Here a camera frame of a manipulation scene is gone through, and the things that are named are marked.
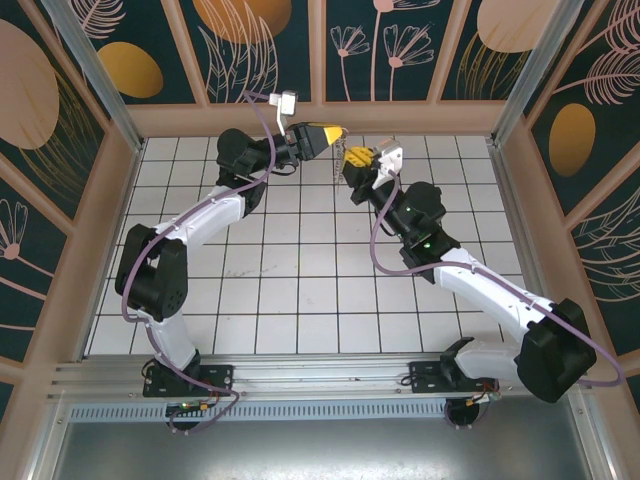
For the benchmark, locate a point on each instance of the metal keyring holder with rings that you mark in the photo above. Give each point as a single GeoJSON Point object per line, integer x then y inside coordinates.
{"type": "Point", "coordinates": [341, 172]}

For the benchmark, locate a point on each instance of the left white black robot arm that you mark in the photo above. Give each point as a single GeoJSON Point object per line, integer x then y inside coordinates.
{"type": "Point", "coordinates": [160, 280]}

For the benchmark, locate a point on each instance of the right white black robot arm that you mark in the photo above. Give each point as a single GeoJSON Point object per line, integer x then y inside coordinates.
{"type": "Point", "coordinates": [555, 350]}

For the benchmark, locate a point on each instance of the right small circuit board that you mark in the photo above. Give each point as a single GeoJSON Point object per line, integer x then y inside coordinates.
{"type": "Point", "coordinates": [482, 398]}

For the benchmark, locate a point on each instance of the small circuit board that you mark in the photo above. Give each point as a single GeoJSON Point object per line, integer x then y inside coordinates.
{"type": "Point", "coordinates": [187, 408]}
{"type": "Point", "coordinates": [482, 398]}

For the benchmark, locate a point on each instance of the grey metal sheet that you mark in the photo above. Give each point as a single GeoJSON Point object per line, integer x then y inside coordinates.
{"type": "Point", "coordinates": [320, 450]}

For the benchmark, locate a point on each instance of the left small circuit board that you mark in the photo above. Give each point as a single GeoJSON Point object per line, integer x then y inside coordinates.
{"type": "Point", "coordinates": [187, 408]}

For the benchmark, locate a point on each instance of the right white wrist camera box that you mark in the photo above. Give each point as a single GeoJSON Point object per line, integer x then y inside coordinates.
{"type": "Point", "coordinates": [389, 157]}

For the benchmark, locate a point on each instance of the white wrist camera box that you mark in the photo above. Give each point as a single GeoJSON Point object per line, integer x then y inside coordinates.
{"type": "Point", "coordinates": [389, 157]}
{"type": "Point", "coordinates": [286, 102]}

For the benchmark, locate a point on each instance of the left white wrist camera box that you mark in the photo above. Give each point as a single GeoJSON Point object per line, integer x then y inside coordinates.
{"type": "Point", "coordinates": [286, 102]}

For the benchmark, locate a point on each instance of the aluminium side rail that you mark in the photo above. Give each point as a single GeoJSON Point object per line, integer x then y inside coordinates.
{"type": "Point", "coordinates": [507, 200]}

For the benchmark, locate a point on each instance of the left aluminium corner post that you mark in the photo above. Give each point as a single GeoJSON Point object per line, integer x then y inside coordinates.
{"type": "Point", "coordinates": [96, 75]}

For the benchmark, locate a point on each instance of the aluminium corner post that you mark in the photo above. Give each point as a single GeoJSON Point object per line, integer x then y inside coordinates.
{"type": "Point", "coordinates": [533, 75]}
{"type": "Point", "coordinates": [96, 75]}

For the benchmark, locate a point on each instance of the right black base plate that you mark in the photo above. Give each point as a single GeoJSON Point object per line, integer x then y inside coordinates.
{"type": "Point", "coordinates": [425, 380]}

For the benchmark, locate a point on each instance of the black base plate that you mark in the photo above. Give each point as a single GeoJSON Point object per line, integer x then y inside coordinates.
{"type": "Point", "coordinates": [425, 380]}
{"type": "Point", "coordinates": [220, 380]}

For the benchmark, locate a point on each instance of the right aluminium corner post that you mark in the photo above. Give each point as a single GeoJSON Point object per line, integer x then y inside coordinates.
{"type": "Point", "coordinates": [533, 75]}

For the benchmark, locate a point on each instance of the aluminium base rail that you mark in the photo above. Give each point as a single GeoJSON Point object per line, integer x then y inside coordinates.
{"type": "Point", "coordinates": [320, 372]}

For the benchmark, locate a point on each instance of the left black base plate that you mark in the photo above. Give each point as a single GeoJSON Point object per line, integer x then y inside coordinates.
{"type": "Point", "coordinates": [220, 380]}

